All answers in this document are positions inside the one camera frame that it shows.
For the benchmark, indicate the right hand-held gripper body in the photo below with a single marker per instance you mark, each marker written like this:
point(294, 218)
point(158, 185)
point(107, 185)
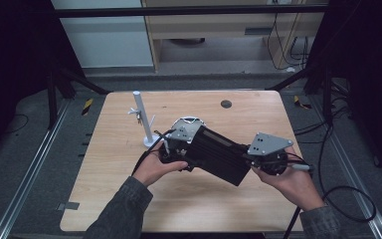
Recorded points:
point(268, 146)

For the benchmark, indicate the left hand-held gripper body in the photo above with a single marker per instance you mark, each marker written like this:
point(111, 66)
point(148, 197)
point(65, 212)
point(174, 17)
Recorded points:
point(179, 151)

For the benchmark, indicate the long black wallet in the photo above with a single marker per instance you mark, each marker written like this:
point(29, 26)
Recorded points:
point(219, 156)

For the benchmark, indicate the white key stand with hooks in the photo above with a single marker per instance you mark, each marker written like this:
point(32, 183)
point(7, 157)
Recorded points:
point(144, 116)

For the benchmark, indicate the person's left hand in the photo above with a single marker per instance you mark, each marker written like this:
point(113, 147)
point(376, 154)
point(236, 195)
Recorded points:
point(152, 166)

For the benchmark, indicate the person's right hand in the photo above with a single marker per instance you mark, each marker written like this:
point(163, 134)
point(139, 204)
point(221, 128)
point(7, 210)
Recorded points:
point(295, 186)

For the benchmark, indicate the white bowl with silver rim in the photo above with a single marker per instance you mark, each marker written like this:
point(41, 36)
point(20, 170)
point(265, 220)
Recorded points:
point(189, 119)

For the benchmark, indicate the grey round table grommet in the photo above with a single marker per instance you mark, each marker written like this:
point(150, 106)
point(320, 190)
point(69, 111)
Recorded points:
point(226, 104)

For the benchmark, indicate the yellow black striped tape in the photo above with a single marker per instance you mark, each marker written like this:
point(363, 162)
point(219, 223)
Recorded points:
point(87, 106)
point(301, 103)

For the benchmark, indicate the black metal stand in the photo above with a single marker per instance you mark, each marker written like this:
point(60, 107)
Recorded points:
point(52, 99)
point(326, 93)

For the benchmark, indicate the grey tape piece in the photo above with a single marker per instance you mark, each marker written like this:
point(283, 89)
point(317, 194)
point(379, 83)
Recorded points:
point(68, 206)

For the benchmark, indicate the light wooden desk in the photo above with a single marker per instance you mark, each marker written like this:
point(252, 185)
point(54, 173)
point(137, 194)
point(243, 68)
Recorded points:
point(212, 30)

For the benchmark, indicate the dark curtain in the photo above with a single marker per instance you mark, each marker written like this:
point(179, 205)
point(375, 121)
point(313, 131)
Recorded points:
point(13, 66)
point(371, 73)

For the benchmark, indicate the white cabinet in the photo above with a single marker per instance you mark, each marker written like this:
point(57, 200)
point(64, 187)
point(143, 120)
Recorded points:
point(106, 40)

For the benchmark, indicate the black horizontal metal bar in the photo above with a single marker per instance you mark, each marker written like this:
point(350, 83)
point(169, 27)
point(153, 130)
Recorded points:
point(179, 11)

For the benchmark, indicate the aluminium floor rail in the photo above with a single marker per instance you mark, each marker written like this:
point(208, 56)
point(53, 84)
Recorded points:
point(354, 172)
point(30, 169)

